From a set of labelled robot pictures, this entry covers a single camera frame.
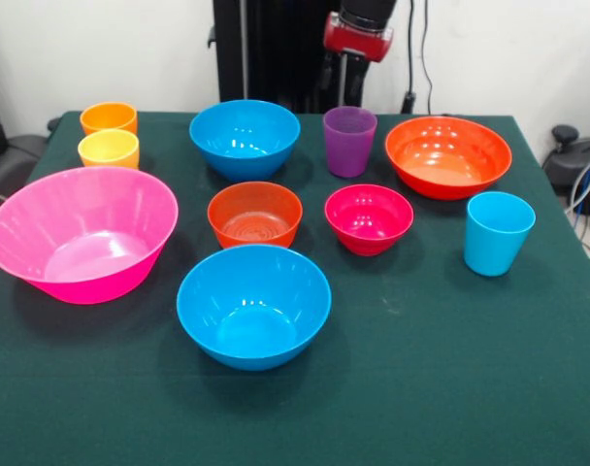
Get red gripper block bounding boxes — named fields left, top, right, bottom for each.
left=319, top=12, right=394, bottom=98

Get purple cup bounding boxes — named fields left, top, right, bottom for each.
left=322, top=106, right=378, bottom=179

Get blue bowl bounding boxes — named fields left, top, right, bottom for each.
left=176, top=244, right=333, bottom=373
left=188, top=99, right=302, bottom=183

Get large red-orange bowl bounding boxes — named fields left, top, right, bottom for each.
left=384, top=116, right=513, bottom=201

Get small magenta bowl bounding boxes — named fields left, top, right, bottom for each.
left=323, top=183, right=415, bottom=257

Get small orange bowl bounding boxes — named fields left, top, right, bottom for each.
left=207, top=181, right=304, bottom=250

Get blue cup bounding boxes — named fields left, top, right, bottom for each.
left=464, top=190, right=537, bottom=278

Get orange cup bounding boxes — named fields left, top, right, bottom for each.
left=80, top=101, right=139, bottom=137

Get black grey stand base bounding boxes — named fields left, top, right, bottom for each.
left=0, top=133, right=49, bottom=195
left=541, top=124, right=590, bottom=217

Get yellow cup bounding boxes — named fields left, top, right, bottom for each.
left=77, top=128, right=141, bottom=170

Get dark green table cloth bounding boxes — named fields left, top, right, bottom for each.
left=0, top=110, right=590, bottom=466

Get large pink bowl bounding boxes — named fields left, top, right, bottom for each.
left=0, top=165, right=180, bottom=306

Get black wall cable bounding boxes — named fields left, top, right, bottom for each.
left=400, top=0, right=435, bottom=116

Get blue and white cables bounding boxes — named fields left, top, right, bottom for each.
left=564, top=153, right=590, bottom=263

